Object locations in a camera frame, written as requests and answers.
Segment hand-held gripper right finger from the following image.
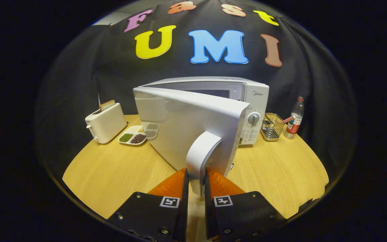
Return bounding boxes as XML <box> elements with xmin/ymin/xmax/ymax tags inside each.
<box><xmin>204</xmin><ymin>166</ymin><xmax>287</xmax><ymax>242</ymax></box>

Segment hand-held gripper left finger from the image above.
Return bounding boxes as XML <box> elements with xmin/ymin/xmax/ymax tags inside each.
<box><xmin>107</xmin><ymin>167</ymin><xmax>190</xmax><ymax>242</ymax></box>

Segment white microwave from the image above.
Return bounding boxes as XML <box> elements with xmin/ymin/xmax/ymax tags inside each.
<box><xmin>133</xmin><ymin>76</ymin><xmax>270</xmax><ymax>197</ymax></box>

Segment white divided bean tray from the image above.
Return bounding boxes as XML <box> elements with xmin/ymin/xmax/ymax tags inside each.
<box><xmin>118</xmin><ymin>125</ymin><xmax>149</xmax><ymax>146</ymax></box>

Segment cream white toaster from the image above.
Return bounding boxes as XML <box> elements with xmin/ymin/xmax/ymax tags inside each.
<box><xmin>85</xmin><ymin>102</ymin><xmax>128</xmax><ymax>145</ymax></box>

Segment clear plastic water bottle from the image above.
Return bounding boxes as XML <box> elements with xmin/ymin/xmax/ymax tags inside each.
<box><xmin>283</xmin><ymin>96</ymin><xmax>305</xmax><ymax>140</ymax></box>

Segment toast bread slice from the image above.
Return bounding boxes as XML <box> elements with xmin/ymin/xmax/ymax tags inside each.
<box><xmin>98</xmin><ymin>99</ymin><xmax>116</xmax><ymax>112</ymax></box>

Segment wire mesh basket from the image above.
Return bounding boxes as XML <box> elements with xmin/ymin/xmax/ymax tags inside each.
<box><xmin>260</xmin><ymin>113</ymin><xmax>285</xmax><ymax>142</ymax></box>

